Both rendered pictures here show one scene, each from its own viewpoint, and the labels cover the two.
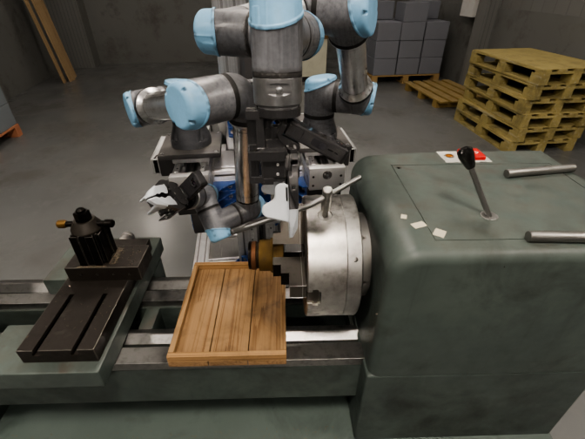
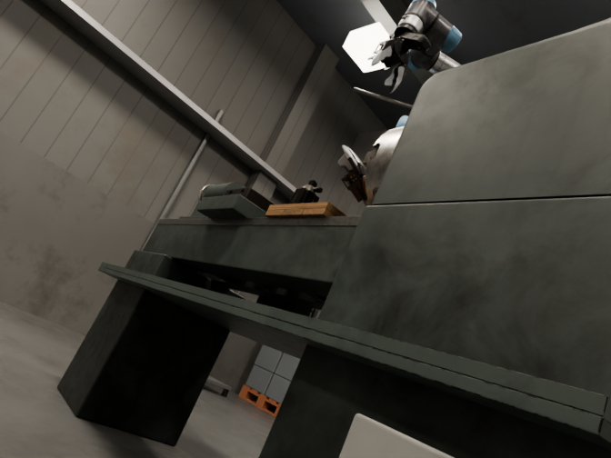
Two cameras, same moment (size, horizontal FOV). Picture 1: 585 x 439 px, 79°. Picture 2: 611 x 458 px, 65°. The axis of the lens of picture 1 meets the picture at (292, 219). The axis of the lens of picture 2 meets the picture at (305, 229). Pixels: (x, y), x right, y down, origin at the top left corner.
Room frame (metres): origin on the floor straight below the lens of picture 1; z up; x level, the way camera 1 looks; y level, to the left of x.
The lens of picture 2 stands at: (-0.11, -1.01, 0.45)
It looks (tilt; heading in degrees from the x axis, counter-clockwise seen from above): 16 degrees up; 59
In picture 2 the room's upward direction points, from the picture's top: 25 degrees clockwise
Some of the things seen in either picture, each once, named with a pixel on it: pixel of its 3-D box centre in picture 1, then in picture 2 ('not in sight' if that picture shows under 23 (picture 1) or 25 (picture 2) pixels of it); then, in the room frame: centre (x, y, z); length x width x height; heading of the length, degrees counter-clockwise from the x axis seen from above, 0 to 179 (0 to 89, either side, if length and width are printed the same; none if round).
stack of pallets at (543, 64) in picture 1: (521, 97); not in sight; (4.49, -2.84, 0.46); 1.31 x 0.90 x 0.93; 8
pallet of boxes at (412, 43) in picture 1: (401, 41); not in sight; (7.60, -2.10, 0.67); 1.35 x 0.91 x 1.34; 98
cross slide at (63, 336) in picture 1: (96, 290); (278, 223); (0.73, 0.56, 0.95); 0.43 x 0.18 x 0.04; 2
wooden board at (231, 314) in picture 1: (234, 307); (334, 238); (0.72, 0.17, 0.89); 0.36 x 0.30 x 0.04; 2
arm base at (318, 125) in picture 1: (318, 124); not in sight; (1.37, -0.10, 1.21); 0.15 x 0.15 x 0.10
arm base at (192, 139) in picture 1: (190, 130); not in sight; (1.30, 0.39, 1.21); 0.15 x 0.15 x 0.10
